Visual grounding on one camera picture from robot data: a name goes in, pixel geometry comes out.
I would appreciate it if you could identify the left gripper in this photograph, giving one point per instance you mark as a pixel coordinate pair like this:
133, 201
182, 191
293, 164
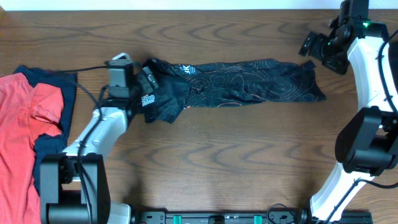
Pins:
148, 82

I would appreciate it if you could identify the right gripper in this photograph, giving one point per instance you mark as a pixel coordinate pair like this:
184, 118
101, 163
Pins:
339, 67

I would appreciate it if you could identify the black patterned sports jersey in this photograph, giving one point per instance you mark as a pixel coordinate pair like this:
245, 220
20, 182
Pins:
221, 84

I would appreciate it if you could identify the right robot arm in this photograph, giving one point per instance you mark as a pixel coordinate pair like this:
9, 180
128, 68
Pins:
367, 145

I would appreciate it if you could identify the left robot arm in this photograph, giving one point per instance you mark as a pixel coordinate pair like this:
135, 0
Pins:
73, 183

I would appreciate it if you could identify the black garment at right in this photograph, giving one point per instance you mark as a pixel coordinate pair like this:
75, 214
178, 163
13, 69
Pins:
393, 60

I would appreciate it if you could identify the red shirt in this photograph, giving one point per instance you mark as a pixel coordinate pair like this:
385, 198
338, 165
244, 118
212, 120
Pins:
26, 113

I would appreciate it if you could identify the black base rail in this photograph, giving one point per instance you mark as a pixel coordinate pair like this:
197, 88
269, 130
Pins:
275, 216

